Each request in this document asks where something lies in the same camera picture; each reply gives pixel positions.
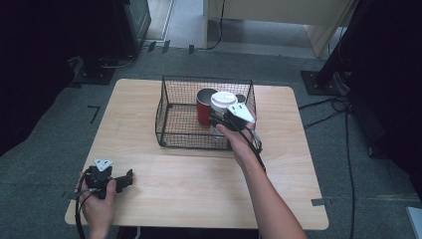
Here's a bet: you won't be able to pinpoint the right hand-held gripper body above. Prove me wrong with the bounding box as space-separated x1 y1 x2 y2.
222 102 257 132

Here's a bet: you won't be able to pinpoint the person's right hand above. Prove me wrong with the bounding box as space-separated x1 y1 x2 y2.
214 109 264 169

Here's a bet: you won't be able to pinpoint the person's left hand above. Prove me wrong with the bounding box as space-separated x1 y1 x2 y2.
79 170 117 233

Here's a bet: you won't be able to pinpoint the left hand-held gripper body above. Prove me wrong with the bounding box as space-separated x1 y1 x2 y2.
83 158 116 200

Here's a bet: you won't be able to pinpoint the dark cabinet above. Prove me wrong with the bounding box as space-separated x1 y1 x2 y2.
111 0 152 58

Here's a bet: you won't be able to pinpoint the black hanging cable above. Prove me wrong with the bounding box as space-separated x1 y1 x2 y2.
195 0 227 52

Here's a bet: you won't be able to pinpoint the clear cup with white lid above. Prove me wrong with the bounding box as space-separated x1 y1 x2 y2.
209 91 240 118

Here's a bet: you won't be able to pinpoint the black wire mesh basket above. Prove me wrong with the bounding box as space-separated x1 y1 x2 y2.
154 75 258 151

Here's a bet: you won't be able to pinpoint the white flat object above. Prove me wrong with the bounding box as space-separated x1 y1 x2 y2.
405 205 422 239

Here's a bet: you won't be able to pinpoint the right hand-held gripper cable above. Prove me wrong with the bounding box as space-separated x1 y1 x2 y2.
228 117 268 173

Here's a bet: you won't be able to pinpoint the red cup with steel inside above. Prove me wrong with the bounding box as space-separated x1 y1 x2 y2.
195 88 219 127

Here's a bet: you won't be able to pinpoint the left hand-held gripper cable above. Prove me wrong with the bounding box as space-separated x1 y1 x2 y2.
74 172 95 239

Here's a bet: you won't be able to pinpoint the black floor cables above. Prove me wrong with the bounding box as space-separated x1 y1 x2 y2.
298 95 357 239

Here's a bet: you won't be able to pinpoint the beige cabinet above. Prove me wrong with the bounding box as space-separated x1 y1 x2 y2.
202 0 360 60

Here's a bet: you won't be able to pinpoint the black angled floor tape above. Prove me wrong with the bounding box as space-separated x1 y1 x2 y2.
87 105 102 125

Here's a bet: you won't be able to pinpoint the hand-held gripper cable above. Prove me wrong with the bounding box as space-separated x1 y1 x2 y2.
228 117 268 173
74 172 95 239

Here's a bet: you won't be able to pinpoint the black stand base plate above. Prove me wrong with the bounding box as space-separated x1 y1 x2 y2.
68 54 116 88
300 70 350 98

